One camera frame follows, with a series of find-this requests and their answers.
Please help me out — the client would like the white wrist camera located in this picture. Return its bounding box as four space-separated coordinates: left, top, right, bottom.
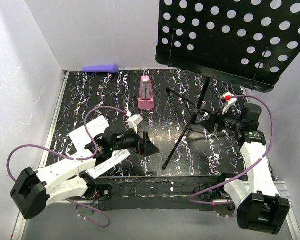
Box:
127 114 143 134
221 92 238 115

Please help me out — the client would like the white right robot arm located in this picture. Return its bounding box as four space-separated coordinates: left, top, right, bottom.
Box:
202 101 290 235

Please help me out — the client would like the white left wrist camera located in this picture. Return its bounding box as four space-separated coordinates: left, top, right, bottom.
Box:
127 114 143 134

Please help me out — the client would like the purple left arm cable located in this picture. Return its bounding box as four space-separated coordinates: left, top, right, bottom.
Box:
6 106 131 228

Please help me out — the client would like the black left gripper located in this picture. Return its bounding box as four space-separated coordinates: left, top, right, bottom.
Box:
111 126 160 157

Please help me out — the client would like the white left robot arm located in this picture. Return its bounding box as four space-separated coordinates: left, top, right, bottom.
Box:
10 128 160 220

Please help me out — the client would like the white sheet music page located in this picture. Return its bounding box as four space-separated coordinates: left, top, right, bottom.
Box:
68 116 131 179

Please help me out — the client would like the aluminium front rail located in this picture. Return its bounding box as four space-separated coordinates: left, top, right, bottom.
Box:
273 181 290 199

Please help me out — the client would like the black folding music stand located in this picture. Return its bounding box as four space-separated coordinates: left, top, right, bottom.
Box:
154 0 300 171

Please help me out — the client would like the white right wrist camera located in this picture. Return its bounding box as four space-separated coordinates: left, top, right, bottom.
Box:
221 92 238 115

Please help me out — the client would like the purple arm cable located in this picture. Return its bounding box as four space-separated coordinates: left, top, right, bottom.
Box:
188 94 276 212
6 106 131 228

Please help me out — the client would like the pink metronome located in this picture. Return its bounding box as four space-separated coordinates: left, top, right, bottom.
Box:
138 75 155 110

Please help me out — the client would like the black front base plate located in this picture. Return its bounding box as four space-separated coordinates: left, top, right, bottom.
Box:
96 175 219 211

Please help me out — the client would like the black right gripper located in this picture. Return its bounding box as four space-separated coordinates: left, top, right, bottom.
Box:
199 103 243 134

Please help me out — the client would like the aluminium rail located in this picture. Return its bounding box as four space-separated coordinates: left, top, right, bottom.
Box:
273 181 290 199
39 71 70 168

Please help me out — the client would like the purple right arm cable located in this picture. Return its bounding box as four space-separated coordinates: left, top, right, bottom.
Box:
188 94 276 212

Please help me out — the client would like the aluminium left side rail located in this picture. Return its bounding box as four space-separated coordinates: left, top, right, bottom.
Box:
39 71 70 168

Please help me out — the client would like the purple cylindrical case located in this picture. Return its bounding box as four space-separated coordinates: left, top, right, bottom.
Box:
82 65 119 73

